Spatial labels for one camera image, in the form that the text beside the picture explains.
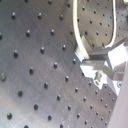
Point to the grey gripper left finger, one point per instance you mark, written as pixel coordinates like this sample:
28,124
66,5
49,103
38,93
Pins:
95,64

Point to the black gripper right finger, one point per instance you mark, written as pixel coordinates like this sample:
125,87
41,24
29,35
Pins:
118,53

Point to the black perforated board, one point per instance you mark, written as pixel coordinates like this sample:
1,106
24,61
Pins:
41,82

